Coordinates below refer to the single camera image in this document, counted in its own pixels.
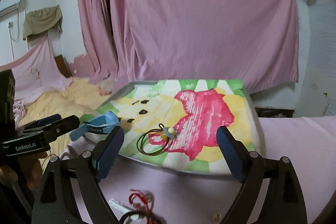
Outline blue wrist watch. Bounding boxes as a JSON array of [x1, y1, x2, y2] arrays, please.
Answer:
[[70, 111, 120, 141]]

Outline white hair clip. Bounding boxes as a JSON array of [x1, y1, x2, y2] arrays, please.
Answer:
[[108, 198, 143, 222]]

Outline black hair tie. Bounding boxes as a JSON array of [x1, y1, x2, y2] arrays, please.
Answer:
[[119, 210, 156, 224]]

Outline red string bracelet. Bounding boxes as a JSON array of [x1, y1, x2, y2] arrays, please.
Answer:
[[127, 189, 161, 224]]

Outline hand holding other gripper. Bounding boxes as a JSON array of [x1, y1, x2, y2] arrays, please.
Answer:
[[1, 152, 47, 191]]

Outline yellow blanket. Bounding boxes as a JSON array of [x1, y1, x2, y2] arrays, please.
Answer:
[[16, 77, 116, 159]]

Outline pink hanging cloth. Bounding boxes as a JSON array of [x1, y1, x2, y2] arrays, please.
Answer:
[[1, 36, 72, 105]]

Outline small silver earring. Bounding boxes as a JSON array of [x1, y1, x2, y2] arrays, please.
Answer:
[[211, 212, 222, 223]]

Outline olive hanging cloth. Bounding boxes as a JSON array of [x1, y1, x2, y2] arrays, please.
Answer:
[[23, 5, 63, 40]]

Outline pink bed sheet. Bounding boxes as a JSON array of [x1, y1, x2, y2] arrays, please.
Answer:
[[100, 116, 335, 223]]

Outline white air conditioner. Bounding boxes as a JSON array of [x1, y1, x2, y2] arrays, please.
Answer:
[[0, 0, 21, 18]]

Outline grey tray colourful lining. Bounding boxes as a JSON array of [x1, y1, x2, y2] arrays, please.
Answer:
[[94, 80, 265, 174]]

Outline pink curtain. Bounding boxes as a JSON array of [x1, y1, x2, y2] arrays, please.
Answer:
[[77, 0, 298, 93]]

